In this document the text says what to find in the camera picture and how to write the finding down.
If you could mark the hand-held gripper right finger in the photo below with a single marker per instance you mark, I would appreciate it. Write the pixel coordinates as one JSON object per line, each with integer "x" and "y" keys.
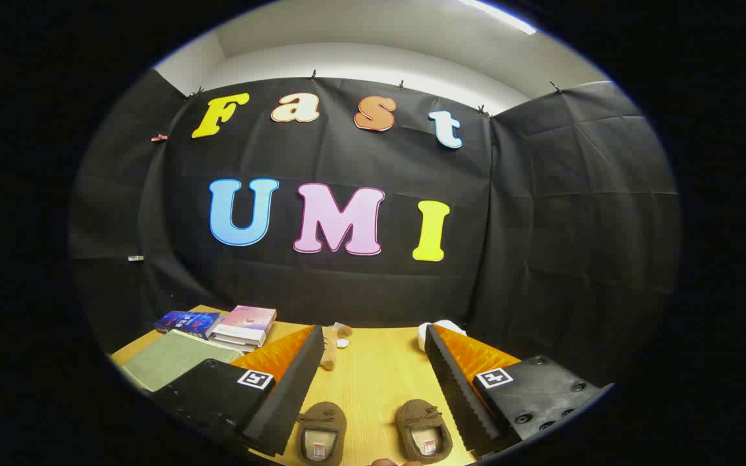
{"x": 460, "y": 401}

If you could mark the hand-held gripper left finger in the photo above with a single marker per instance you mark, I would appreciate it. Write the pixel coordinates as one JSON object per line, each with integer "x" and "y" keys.
{"x": 289, "y": 401}

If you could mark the brown fuzzy shoe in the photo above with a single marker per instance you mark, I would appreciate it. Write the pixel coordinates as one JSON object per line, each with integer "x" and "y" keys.
{"x": 423, "y": 430}
{"x": 321, "y": 430}

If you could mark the green fabric storage box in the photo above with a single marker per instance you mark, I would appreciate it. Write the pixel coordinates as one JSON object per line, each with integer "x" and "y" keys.
{"x": 175, "y": 359}

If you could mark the brown bread plush toy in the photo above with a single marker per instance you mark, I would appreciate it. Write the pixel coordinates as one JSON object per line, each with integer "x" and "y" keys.
{"x": 331, "y": 349}

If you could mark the white plush toy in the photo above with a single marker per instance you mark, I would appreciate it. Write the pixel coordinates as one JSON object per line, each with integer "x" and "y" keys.
{"x": 426, "y": 331}

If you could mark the white spine book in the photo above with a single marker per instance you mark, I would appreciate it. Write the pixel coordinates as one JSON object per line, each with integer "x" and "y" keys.
{"x": 237, "y": 338}

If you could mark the pink cover book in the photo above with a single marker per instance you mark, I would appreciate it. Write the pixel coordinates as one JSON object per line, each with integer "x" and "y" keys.
{"x": 250, "y": 317}

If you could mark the blue cover book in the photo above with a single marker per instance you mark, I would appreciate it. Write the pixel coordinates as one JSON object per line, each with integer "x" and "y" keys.
{"x": 188, "y": 322}

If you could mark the black backdrop cloth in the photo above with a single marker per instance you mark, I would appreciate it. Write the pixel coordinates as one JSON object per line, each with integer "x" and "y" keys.
{"x": 541, "y": 226}

